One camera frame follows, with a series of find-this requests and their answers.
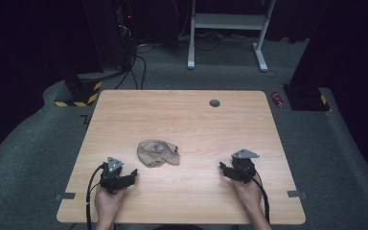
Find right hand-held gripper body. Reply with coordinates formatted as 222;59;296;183
230;148;261;185

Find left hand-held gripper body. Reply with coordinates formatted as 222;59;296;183
99;156;132;195

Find beige cloth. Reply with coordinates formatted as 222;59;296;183
136;139;181;169

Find person's left hand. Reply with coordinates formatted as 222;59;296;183
94;185;127;223

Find person's right hand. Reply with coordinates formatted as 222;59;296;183
231;176;265;214

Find grey tape piece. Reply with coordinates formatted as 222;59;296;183
287;190;308;199
55;192;77;201

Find red can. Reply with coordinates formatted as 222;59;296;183
270;91;285;108

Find black yellow striped stand base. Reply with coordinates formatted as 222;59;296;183
54;74;104;108

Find black equipment rack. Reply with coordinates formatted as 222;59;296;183
82;0;139;71

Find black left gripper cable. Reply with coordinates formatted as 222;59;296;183
85;163;105;230

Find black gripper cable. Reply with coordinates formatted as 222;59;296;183
85;163;105;230
252;176;271;224

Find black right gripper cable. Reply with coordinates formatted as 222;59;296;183
252;176;271;224

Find black floor cables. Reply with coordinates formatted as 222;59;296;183
114;42;156;91

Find white metal desk frame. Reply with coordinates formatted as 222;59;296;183
187;0;278;73

